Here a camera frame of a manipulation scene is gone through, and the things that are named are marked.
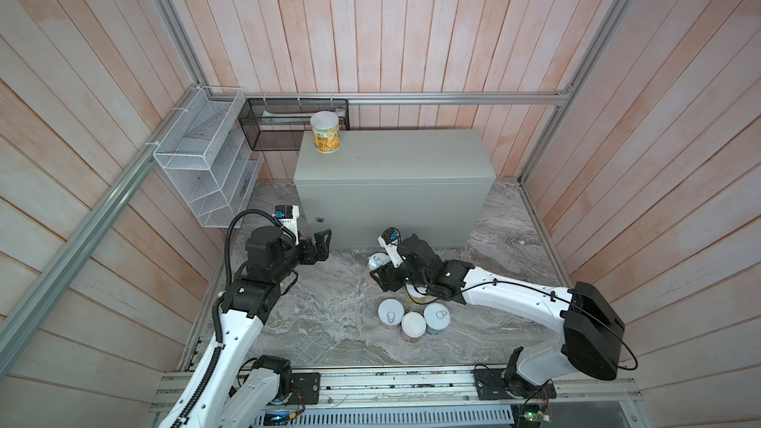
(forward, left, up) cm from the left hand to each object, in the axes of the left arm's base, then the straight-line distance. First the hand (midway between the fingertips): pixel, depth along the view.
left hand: (316, 238), depth 74 cm
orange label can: (-2, -15, -9) cm, 18 cm away
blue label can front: (-14, -32, -19) cm, 40 cm away
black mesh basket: (+48, +19, +1) cm, 51 cm away
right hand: (-3, -16, -11) cm, 20 cm away
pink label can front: (-13, -20, -18) cm, 30 cm away
